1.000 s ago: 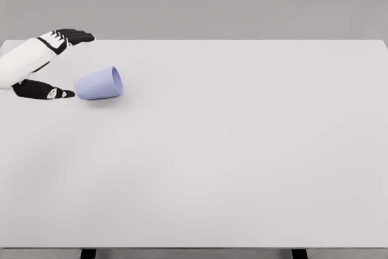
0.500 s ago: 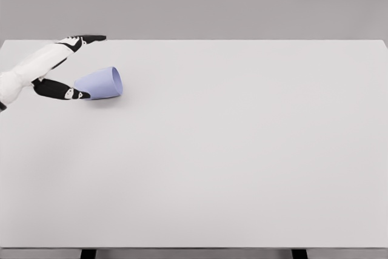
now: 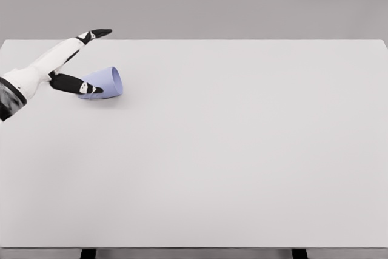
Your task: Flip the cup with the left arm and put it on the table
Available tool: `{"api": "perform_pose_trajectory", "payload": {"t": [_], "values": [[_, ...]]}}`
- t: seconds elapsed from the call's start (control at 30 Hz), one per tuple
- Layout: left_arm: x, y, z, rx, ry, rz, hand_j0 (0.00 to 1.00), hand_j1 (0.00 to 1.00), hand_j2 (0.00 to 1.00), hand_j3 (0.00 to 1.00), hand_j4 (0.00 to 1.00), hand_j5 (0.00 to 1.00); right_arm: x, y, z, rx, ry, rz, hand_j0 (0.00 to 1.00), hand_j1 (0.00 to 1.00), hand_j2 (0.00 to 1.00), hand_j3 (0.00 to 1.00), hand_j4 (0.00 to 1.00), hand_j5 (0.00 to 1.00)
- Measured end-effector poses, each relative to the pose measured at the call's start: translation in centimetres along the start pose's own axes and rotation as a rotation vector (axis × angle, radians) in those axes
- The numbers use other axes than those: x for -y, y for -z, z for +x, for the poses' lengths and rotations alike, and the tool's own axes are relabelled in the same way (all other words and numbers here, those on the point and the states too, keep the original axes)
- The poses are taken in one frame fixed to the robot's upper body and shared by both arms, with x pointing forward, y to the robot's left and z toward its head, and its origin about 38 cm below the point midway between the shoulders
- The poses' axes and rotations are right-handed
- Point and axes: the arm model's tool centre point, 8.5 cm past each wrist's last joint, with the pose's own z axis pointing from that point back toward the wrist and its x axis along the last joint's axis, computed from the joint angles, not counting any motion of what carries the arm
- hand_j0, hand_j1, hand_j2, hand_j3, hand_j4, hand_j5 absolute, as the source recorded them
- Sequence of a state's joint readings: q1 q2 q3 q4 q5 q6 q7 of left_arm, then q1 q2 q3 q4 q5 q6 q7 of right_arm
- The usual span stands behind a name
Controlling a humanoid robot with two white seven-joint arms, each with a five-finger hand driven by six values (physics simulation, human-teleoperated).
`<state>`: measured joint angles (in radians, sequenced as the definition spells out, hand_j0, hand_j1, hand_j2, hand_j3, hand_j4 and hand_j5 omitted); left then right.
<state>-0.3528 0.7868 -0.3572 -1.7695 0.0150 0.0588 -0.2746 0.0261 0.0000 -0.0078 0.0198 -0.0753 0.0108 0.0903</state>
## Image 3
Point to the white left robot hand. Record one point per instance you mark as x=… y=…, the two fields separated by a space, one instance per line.
x=57 y=55

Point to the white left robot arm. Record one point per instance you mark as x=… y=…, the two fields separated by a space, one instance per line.
x=18 y=84

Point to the lavender cup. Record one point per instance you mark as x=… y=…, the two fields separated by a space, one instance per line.
x=104 y=77

